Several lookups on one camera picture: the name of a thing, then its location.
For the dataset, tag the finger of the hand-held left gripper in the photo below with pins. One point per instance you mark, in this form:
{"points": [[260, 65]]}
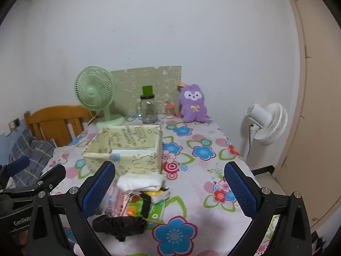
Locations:
{"points": [[18, 165], [53, 174]]}

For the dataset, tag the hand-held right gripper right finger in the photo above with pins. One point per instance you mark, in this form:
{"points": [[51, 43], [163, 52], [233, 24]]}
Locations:
{"points": [[241, 189]]}

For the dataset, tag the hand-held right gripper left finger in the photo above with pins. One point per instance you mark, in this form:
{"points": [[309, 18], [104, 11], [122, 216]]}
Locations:
{"points": [[98, 189]]}

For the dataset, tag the pink mask packet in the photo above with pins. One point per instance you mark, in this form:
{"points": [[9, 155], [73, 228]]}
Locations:
{"points": [[116, 202]]}

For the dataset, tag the black scrunchie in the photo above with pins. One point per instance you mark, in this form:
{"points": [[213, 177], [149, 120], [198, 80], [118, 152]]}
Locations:
{"points": [[120, 225]]}

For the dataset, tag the white cloth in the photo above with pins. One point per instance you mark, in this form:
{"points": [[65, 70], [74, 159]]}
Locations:
{"points": [[140, 182]]}

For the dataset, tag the yellow cartoon storage box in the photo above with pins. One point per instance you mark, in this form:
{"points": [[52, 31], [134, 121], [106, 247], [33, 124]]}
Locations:
{"points": [[141, 162]]}

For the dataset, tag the yellow cartoon tissue packet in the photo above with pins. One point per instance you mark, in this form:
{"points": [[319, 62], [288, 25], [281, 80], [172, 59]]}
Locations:
{"points": [[159, 195]]}

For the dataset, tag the green tissue packet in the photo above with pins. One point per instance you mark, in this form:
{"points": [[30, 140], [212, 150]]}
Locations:
{"points": [[157, 210]]}

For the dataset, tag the person's left hand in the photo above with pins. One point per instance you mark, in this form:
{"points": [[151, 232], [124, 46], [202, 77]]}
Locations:
{"points": [[22, 241]]}

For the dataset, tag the grey plaid blanket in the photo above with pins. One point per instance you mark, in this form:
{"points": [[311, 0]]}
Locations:
{"points": [[34, 152]]}

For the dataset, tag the white flat packet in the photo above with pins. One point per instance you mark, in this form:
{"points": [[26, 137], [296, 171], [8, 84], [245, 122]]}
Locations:
{"points": [[130, 152]]}

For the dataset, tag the wooden chair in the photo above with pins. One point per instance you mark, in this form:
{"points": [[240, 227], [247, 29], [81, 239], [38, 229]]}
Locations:
{"points": [[53, 117]]}

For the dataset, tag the white standing fan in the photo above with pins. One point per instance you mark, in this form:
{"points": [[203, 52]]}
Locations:
{"points": [[271, 122]]}

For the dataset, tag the green desk fan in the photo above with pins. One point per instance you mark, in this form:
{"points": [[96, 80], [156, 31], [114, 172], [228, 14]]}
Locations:
{"points": [[92, 90]]}

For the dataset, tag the glass jar with green lid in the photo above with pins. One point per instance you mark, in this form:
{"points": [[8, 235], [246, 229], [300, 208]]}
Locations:
{"points": [[147, 109]]}

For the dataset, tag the purple plush rabbit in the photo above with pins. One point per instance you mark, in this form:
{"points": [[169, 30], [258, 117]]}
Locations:
{"points": [[193, 106]]}

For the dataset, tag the small jar with orange lid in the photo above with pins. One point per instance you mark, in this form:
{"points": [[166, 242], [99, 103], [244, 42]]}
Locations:
{"points": [[169, 110]]}

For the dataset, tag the beige door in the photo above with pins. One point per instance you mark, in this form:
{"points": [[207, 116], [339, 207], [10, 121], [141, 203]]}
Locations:
{"points": [[319, 112]]}

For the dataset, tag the green patterned board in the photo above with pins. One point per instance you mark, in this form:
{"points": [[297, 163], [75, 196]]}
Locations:
{"points": [[159, 80]]}

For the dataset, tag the wall socket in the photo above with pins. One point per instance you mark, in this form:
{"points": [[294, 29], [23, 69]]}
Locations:
{"points": [[14, 124]]}

